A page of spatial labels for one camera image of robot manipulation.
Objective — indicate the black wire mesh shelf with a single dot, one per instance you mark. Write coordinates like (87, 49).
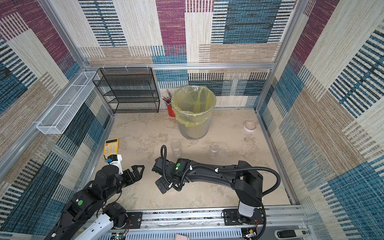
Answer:
(128, 90)

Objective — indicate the pens in red cup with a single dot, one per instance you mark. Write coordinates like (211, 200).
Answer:
(168, 99)

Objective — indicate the yellow calculator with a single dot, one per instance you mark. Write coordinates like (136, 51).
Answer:
(111, 147)

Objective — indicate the tape roll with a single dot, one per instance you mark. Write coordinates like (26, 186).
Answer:
(250, 126)

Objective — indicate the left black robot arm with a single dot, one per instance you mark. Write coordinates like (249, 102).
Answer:
(86, 202)

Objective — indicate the white wire mesh basket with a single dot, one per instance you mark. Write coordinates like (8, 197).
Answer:
(58, 118)

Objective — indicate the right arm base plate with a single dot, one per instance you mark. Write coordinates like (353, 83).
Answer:
(233, 218)

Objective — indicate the small jar with rice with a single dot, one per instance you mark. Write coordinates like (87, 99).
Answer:
(214, 148)

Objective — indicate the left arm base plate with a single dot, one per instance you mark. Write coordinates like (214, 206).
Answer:
(125, 221)

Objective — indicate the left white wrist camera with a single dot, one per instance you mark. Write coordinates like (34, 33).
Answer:
(116, 161)

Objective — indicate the bin with yellow bag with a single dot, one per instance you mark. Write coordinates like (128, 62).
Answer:
(193, 107)

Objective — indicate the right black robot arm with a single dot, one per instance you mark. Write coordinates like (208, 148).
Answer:
(250, 183)

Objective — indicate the red pen holder cup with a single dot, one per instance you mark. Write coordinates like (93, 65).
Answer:
(170, 111)

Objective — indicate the aluminium front rail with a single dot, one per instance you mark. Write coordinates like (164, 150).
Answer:
(282, 223)

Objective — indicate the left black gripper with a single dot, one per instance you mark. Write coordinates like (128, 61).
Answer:
(138, 176)

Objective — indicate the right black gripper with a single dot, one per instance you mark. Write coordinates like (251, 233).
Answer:
(160, 174)

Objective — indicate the clear plastic jar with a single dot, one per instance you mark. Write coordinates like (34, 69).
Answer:
(176, 147)

